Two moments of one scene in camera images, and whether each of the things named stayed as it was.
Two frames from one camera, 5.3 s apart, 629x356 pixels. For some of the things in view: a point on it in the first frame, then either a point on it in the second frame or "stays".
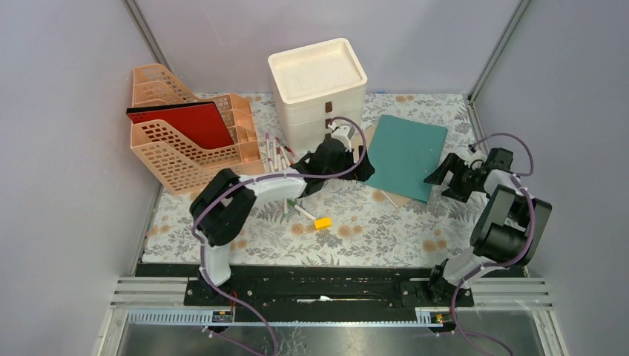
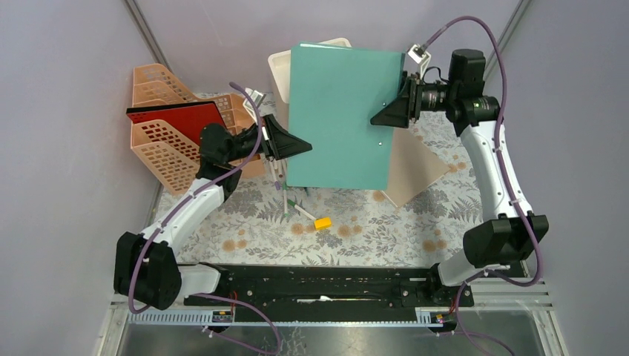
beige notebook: (398, 197) -> (414, 167)
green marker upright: (285, 207) stays
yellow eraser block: (321, 223) stays
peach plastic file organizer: (182, 165) stays
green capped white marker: (301, 209) stays
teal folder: (403, 153) -> (333, 91)
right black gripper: (455, 165) -> (406, 107)
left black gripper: (361, 173) -> (280, 142)
